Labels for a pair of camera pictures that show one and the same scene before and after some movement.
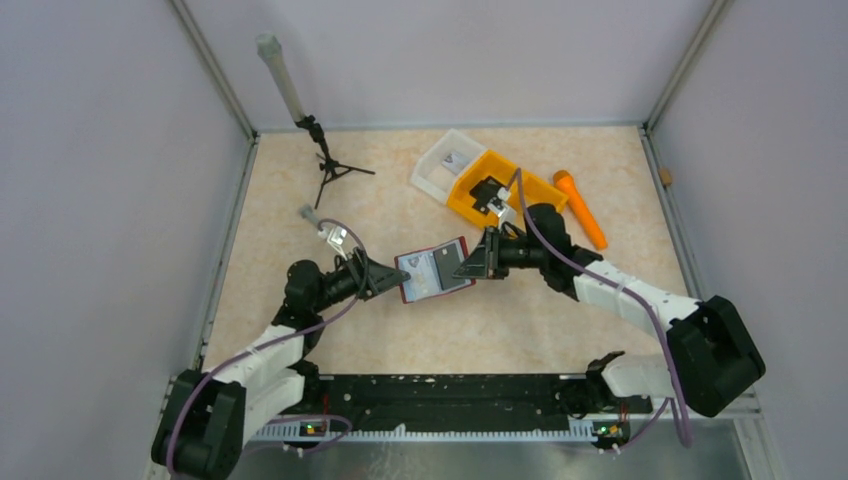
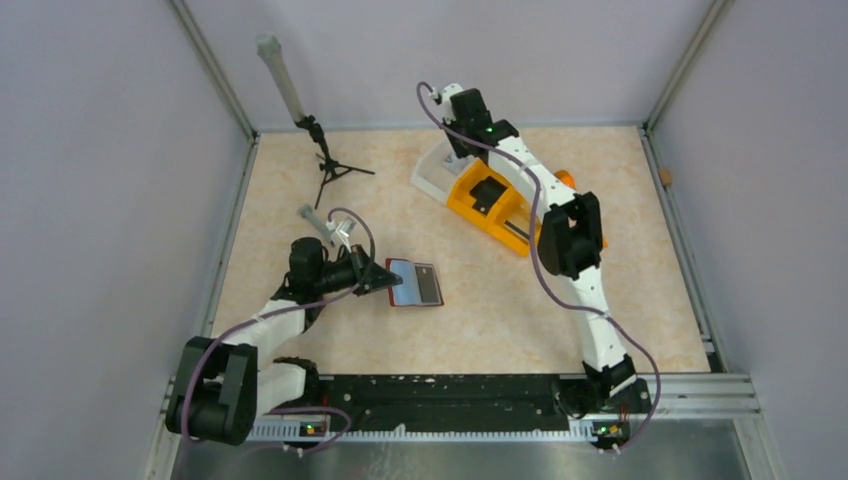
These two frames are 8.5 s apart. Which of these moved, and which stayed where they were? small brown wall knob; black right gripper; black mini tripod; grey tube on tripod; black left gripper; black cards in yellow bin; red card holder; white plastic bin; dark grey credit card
Moved: dark grey credit card; red card holder; black right gripper
Stayed: black mini tripod; black left gripper; small brown wall knob; white plastic bin; black cards in yellow bin; grey tube on tripod
